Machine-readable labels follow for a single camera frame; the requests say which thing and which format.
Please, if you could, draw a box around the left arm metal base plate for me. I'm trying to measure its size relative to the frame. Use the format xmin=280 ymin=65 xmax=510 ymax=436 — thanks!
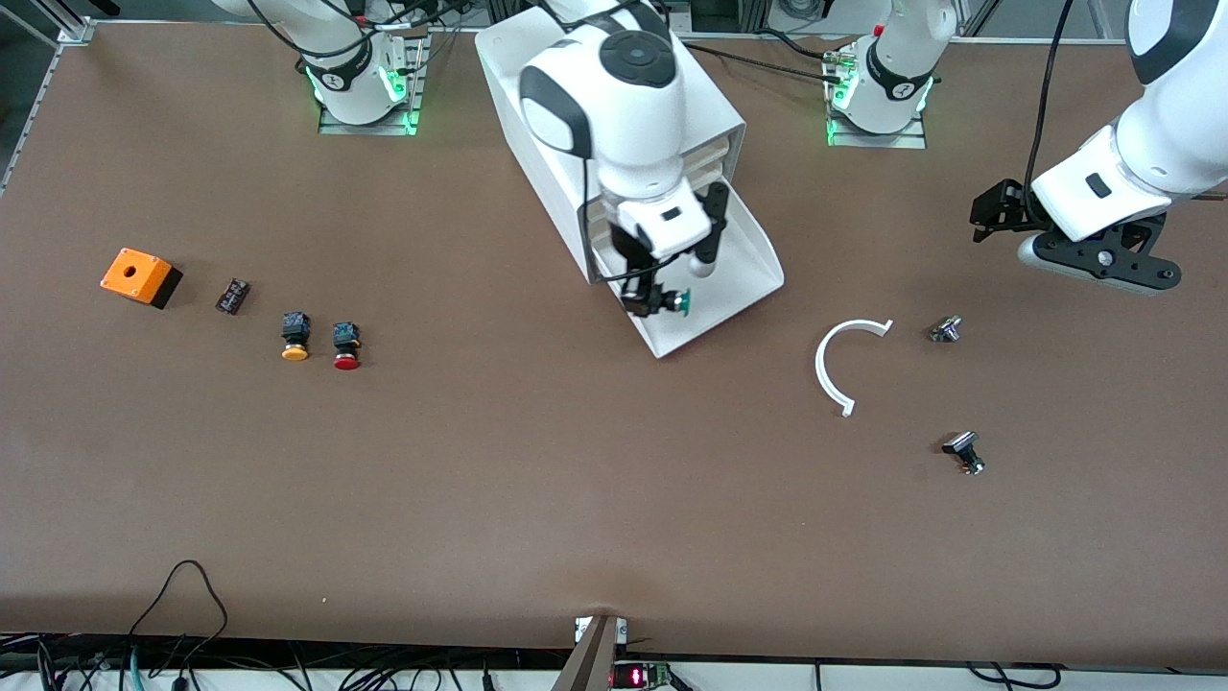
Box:
xmin=827 ymin=38 xmax=929 ymax=150

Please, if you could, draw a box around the white curved plastic arc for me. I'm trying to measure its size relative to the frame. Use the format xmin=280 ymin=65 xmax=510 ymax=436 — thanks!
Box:
xmin=815 ymin=319 xmax=895 ymax=418

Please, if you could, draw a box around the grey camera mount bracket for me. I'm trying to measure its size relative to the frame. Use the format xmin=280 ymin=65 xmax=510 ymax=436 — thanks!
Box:
xmin=552 ymin=614 xmax=620 ymax=691

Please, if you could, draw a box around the thin black looped cable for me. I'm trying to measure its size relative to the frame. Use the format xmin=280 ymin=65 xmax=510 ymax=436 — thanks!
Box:
xmin=130 ymin=560 xmax=229 ymax=663

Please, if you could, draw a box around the black cable behind cabinet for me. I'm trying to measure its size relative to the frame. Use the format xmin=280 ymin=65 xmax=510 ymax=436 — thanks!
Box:
xmin=683 ymin=40 xmax=845 ymax=85

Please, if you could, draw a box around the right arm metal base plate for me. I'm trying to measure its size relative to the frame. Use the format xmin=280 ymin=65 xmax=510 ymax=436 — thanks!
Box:
xmin=317 ymin=24 xmax=423 ymax=137

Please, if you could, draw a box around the yellow mushroom push button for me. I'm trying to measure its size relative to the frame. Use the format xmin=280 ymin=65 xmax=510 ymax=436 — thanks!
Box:
xmin=280 ymin=311 xmax=313 ymax=363

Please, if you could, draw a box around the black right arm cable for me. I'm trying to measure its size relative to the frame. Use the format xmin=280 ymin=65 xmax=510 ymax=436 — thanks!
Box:
xmin=580 ymin=154 xmax=663 ymax=289

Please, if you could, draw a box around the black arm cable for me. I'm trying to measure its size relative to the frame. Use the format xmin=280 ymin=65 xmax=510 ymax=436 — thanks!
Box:
xmin=1025 ymin=0 xmax=1075 ymax=217
xmin=580 ymin=154 xmax=663 ymax=289

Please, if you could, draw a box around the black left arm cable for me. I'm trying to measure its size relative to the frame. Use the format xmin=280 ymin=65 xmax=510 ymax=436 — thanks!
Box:
xmin=1025 ymin=0 xmax=1075 ymax=217

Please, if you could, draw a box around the white drawer cabinet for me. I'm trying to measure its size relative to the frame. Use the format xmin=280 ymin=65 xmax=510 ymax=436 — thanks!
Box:
xmin=474 ymin=0 xmax=747 ymax=285

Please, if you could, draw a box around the red display electronic module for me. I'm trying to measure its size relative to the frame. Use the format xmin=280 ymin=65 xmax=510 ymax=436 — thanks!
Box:
xmin=611 ymin=660 xmax=673 ymax=690

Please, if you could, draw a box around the orange button enclosure box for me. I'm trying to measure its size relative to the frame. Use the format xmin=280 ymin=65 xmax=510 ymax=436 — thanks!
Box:
xmin=100 ymin=248 xmax=183 ymax=310

